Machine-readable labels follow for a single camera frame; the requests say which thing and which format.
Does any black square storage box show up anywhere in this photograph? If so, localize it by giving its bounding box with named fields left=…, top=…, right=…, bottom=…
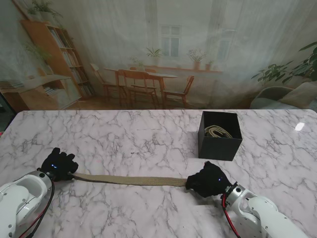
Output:
left=197, top=111, right=243, bottom=161

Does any beige woven belt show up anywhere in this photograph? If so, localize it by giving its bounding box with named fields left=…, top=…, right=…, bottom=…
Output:
left=71, top=173, right=190, bottom=188
left=204, top=125, right=235, bottom=139

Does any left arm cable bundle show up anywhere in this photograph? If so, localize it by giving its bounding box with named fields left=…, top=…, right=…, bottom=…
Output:
left=18, top=178, right=55, bottom=238

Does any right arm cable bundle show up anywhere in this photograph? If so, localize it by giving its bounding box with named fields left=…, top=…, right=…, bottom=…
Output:
left=221, top=193, right=242, bottom=238

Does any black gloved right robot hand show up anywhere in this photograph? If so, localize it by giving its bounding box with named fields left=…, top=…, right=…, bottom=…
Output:
left=185, top=161, right=233, bottom=198

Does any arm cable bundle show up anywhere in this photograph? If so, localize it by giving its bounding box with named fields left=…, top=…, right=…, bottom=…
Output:
left=18, top=178, right=55, bottom=238
left=221, top=193, right=242, bottom=238

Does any printed room scene backdrop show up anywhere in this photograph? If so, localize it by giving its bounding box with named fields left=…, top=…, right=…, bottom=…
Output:
left=0, top=0, right=317, bottom=110

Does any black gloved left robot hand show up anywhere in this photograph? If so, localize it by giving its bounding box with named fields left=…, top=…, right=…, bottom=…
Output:
left=40, top=147, right=80, bottom=182

